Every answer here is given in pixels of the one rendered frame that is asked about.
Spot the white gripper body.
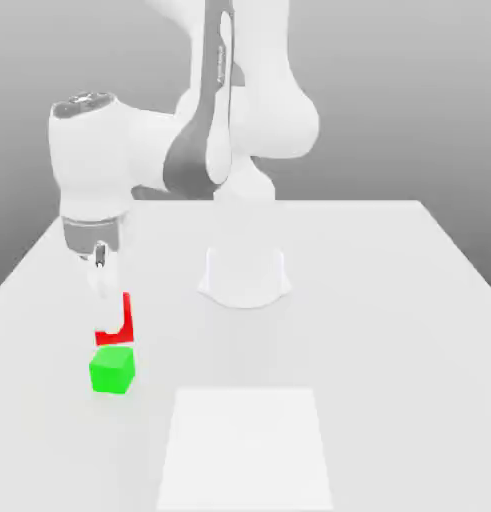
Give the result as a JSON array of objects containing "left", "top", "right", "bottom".
[{"left": 85, "top": 261, "right": 125, "bottom": 334}]

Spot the small red cube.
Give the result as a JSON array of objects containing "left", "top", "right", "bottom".
[{"left": 94, "top": 292, "right": 135, "bottom": 348}]

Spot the small green cube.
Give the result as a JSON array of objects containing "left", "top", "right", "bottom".
[{"left": 88, "top": 346, "right": 136, "bottom": 396}]

